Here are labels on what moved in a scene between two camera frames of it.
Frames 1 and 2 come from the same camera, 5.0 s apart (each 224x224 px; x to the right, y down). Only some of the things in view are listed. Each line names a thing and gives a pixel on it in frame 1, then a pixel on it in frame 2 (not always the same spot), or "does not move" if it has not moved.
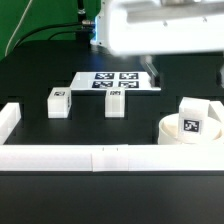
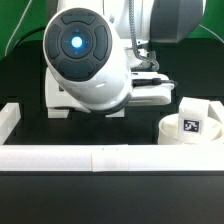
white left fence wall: x=10 y=115 does not move
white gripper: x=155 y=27 → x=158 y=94
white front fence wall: x=112 y=157 does not move
